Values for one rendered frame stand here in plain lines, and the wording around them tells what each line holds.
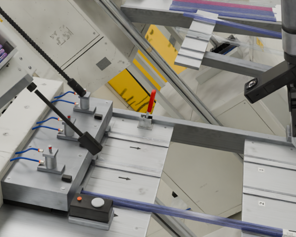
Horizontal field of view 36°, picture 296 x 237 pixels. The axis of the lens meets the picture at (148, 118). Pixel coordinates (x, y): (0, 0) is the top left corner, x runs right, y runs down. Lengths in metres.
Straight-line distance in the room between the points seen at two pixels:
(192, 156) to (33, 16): 0.96
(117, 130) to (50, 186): 0.30
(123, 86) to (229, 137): 3.17
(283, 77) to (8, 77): 0.66
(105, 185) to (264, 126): 1.21
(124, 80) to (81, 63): 2.22
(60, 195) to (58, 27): 1.22
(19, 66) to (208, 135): 0.51
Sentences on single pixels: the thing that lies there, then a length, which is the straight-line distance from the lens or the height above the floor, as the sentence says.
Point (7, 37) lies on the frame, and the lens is 1.21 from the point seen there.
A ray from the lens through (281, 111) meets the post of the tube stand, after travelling 1.50.
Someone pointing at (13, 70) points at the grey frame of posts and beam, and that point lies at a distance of 1.21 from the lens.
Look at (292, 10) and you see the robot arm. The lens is 0.79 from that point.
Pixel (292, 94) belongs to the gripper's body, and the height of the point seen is 1.02.
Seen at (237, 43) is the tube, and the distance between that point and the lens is 1.41.
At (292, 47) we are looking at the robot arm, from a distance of 0.82.
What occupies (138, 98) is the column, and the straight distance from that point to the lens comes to 4.33.
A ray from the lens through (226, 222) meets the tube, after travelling 0.94.
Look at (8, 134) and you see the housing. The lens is 1.01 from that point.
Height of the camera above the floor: 1.41
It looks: 18 degrees down
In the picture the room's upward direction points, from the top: 44 degrees counter-clockwise
